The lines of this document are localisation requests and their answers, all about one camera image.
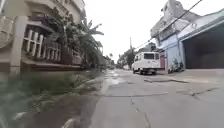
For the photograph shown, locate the distant trees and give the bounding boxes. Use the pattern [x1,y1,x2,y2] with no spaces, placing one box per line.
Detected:
[116,47,136,70]

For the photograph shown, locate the utility pole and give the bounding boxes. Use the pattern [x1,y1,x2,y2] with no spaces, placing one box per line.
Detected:
[128,36,133,52]

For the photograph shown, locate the white van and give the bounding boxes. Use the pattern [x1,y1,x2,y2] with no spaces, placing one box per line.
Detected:
[131,51,162,76]

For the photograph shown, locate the banana plants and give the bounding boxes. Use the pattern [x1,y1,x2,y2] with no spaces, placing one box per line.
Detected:
[42,7,105,70]

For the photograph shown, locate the small red gate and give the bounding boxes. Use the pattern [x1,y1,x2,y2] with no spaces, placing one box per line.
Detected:
[158,53,167,70]

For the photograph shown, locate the grey concrete road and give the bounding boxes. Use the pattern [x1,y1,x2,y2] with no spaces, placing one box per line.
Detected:
[61,68,224,128]

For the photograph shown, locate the tall grey building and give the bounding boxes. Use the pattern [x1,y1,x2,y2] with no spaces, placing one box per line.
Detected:
[149,0,203,52]

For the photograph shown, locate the white picket fence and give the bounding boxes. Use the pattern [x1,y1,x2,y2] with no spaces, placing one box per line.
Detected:
[0,14,84,76]

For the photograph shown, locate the weedy grass verge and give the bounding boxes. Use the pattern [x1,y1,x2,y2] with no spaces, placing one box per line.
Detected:
[0,68,108,128]

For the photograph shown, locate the building with dark garage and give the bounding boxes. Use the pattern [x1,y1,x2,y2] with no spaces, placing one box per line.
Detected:
[163,8,224,71]

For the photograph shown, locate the beige balconied building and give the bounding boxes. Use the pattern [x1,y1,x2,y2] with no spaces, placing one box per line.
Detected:
[0,0,87,68]

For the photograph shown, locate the overhead wires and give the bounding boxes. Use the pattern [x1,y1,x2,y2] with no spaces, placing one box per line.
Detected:
[133,0,205,51]

